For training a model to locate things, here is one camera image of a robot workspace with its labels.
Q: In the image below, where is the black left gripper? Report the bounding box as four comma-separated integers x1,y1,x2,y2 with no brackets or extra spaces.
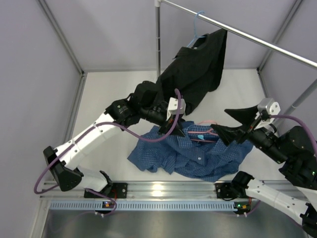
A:
140,104,186,136

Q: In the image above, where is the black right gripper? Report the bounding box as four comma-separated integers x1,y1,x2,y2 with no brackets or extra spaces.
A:
211,104,288,164

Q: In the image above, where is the pink wire hanger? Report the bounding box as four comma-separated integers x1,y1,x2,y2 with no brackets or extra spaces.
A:
187,120,219,143

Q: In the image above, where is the blue checked shirt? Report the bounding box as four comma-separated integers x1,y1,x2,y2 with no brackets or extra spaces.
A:
128,121,253,182

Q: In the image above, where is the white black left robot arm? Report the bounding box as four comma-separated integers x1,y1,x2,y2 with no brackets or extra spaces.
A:
43,81,186,198

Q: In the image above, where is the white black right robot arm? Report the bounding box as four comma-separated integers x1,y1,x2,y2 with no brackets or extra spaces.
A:
211,98,317,238

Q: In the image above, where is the black pinstriped shirt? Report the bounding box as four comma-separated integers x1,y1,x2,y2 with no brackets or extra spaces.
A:
156,29,227,115

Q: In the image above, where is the silver right rack pole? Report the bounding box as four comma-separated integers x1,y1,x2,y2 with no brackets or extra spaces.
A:
290,79,317,110

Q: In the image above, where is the silver rack pole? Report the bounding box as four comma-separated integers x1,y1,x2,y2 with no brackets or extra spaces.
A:
290,79,317,110
155,0,161,77

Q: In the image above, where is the silver clothes rack top bar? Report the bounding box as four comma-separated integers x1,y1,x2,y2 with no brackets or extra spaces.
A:
159,0,317,69

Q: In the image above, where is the silver left rack pole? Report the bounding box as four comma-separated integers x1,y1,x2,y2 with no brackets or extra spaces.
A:
155,0,161,77

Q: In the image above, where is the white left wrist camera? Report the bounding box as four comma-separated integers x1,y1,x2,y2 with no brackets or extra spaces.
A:
166,97,186,120

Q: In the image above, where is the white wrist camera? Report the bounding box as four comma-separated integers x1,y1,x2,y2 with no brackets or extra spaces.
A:
166,97,186,120
254,98,280,130

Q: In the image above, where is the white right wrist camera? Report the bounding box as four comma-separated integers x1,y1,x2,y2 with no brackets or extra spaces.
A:
254,98,280,130

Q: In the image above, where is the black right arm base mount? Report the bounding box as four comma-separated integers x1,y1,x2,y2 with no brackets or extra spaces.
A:
215,182,242,201

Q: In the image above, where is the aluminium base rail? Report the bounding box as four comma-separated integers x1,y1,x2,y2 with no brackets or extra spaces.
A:
39,180,306,201

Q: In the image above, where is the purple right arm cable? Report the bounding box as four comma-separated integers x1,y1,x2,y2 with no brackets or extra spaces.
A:
269,114,317,154

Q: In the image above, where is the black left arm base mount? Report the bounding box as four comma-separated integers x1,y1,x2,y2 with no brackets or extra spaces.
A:
84,182,128,199

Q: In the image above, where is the blue wire hanger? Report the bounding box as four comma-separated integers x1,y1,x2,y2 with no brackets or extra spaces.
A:
186,10,205,48

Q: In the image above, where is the grey slotted cable duct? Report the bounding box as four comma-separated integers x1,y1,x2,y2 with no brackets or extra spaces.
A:
50,200,249,211

